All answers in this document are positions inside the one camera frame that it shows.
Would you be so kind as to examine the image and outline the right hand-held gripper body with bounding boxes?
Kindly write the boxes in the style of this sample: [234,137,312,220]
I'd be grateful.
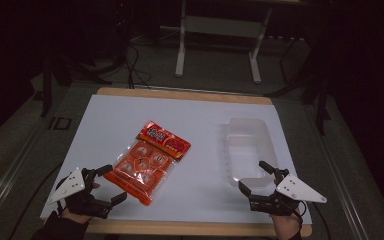
[247,168,328,217]

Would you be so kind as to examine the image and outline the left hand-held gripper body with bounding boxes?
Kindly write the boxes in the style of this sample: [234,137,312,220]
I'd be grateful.
[46,166,113,220]

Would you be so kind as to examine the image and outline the clear plastic container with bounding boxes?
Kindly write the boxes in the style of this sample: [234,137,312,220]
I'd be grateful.
[218,117,280,188]

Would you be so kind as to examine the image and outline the orange snack packet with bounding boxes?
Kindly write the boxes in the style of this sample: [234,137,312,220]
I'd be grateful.
[103,120,192,207]

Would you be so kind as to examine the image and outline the person's left hand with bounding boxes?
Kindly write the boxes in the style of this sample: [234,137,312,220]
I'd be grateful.
[60,181,101,225]

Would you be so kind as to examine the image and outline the person's right hand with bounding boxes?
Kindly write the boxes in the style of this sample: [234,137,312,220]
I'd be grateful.
[269,209,303,240]

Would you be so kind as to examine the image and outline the white table mat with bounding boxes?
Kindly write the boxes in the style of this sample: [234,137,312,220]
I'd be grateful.
[39,94,313,225]

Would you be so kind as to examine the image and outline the dark floor socket plate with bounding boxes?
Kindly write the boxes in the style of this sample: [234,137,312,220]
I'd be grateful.
[47,116,73,131]

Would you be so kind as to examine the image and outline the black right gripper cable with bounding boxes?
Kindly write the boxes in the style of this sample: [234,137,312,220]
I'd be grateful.
[299,200,332,240]

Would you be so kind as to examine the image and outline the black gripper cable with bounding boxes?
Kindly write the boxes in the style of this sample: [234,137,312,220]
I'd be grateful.
[299,200,332,240]
[9,162,65,240]

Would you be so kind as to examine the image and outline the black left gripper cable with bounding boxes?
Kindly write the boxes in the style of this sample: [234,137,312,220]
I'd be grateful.
[9,162,65,240]

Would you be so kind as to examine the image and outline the black floor cable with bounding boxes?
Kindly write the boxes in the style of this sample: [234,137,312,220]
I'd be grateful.
[125,42,153,90]

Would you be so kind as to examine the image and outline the white metal stand frame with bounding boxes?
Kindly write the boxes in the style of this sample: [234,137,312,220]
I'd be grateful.
[174,0,275,85]

